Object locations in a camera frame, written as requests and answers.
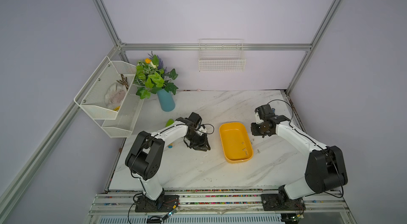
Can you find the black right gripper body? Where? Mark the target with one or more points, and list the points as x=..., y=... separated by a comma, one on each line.
x=258, y=129

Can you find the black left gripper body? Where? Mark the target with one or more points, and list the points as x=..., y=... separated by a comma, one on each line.
x=197, y=140

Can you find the yellow plastic storage box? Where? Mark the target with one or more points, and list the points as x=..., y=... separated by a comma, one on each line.
x=236, y=143

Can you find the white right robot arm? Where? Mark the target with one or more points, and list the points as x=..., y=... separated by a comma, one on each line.
x=325, y=168

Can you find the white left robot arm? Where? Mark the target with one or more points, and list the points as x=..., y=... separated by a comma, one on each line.
x=145, y=156

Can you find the green yellow brush tool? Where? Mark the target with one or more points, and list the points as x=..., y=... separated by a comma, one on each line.
x=168, y=123

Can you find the teal vase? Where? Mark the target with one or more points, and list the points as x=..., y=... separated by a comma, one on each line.
x=166, y=100

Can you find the green artificial plant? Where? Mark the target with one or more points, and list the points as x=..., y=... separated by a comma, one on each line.
x=151, y=77

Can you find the brown twigs in shelf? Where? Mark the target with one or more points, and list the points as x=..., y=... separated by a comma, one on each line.
x=123, y=81

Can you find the white cloth in shelf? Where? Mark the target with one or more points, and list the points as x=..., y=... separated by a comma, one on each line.
x=115, y=96

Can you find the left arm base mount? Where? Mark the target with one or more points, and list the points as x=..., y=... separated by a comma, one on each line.
x=157, y=203

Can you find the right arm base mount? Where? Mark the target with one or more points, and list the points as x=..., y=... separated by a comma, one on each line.
x=281, y=202

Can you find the white wire wall basket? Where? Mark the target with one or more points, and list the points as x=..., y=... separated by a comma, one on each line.
x=221, y=55

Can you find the white mesh wall shelf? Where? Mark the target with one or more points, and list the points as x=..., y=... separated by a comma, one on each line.
x=91, y=99

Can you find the aluminium rail platform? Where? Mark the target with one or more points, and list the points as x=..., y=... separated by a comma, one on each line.
x=224, y=206

